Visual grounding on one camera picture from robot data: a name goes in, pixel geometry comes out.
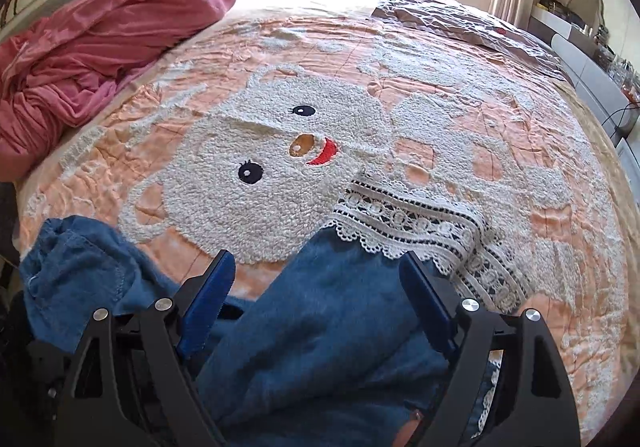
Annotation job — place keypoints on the scalloped vanity mirror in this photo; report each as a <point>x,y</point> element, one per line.
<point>587,2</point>

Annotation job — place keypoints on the group of cosmetic bottles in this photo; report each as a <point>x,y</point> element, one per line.
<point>615,62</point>

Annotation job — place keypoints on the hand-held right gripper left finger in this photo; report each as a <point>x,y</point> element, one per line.
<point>210,307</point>

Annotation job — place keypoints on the white dresser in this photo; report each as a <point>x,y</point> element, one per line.
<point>575,52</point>

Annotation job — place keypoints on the cream fleece bed sheet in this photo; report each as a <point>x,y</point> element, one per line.
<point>597,137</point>

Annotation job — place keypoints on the orange printed bear blanket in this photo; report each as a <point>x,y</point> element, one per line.
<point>280,152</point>

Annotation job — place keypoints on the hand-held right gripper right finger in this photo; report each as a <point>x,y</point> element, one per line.
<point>425,297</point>

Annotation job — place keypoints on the pink quilt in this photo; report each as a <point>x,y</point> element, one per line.
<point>100,37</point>

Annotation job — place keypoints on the blue denim pants lace hem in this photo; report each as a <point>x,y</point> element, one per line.
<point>320,327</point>

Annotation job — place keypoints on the grey quilted cover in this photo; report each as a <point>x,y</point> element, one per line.
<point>450,17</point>

